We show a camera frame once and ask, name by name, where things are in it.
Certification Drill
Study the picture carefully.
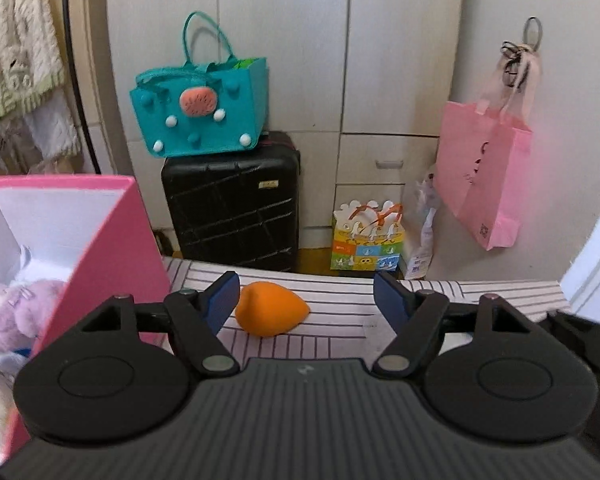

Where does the pink cardboard box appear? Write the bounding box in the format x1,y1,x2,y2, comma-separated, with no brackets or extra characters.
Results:
0,173,172,468

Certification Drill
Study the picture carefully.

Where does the black suitcase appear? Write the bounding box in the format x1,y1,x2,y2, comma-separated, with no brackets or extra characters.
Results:
161,131,301,271

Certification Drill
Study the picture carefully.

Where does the pink paper gift bag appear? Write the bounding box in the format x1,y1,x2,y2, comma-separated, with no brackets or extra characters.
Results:
434,53,541,250

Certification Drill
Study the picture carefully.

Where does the hanging cream green robe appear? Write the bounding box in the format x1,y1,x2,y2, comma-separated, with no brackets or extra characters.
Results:
0,0,81,160

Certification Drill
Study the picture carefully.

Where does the colourful cartoon gift bag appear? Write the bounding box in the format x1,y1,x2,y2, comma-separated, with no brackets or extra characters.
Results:
330,200,405,272

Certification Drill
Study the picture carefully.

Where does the teal felt tote bag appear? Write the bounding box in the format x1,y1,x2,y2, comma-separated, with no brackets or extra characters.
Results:
130,11,268,158

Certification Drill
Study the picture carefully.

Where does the white wardrobe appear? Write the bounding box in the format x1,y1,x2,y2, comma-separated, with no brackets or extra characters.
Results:
78,0,465,252

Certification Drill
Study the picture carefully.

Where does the purple plush toy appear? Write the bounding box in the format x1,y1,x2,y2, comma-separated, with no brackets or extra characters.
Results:
0,280,66,354

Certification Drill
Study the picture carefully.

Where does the orange soft ball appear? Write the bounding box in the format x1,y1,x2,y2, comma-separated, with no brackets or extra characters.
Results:
235,282,310,338

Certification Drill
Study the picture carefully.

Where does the wall hook with ties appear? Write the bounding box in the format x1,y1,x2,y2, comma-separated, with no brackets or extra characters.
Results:
501,16,543,88

